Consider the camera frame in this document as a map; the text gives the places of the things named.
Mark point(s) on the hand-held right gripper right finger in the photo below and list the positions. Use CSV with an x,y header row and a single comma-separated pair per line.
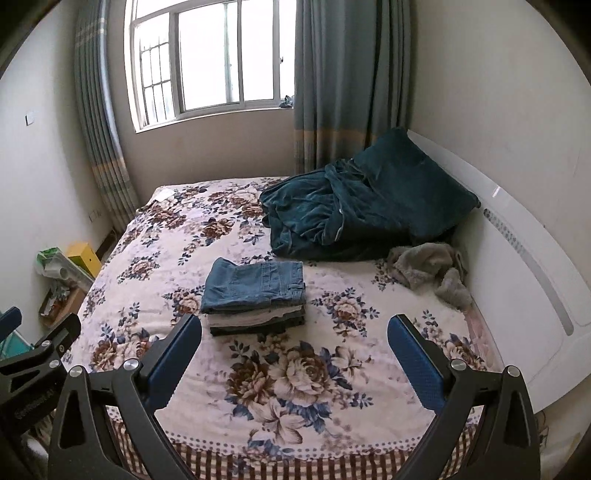
x,y
418,364

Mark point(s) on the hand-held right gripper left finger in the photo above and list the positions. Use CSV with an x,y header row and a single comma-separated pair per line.
x,y
173,364

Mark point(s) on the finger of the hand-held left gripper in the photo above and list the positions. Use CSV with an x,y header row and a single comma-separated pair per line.
x,y
10,321
64,330

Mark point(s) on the blue denim pants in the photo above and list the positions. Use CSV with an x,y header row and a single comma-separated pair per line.
x,y
249,286

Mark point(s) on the cardboard box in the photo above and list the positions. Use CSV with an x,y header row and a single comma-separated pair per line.
x,y
69,304

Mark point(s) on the green white rack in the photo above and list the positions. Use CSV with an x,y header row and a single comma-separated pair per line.
x,y
11,347

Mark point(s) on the pink patterned mattress sheet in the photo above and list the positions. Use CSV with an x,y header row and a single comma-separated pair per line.
x,y
482,341

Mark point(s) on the yellow box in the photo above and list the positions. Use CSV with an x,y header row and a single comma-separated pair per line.
x,y
85,258

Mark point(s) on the grey fluffy cloth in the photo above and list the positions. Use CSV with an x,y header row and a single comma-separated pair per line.
x,y
420,267

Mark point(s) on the white headboard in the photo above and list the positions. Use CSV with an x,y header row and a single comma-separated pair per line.
x,y
508,314

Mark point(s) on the floral blanket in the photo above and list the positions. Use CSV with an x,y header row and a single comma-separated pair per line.
x,y
207,230

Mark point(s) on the white paper slip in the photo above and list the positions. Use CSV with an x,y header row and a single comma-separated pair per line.
x,y
165,194

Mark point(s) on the teal velvet pillow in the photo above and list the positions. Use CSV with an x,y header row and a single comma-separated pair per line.
x,y
415,184

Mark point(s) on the teal velvet quilt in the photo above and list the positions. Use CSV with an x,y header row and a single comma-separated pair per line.
x,y
314,207

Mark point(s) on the grey striped curtain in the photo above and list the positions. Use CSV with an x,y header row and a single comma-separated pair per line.
x,y
101,138
341,83

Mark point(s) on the small blue windowsill item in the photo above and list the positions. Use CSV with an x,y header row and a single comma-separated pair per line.
x,y
286,101

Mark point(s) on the window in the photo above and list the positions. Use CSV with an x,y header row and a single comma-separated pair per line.
x,y
207,55

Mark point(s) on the white wall switch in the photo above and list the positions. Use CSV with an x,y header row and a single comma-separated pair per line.
x,y
30,117

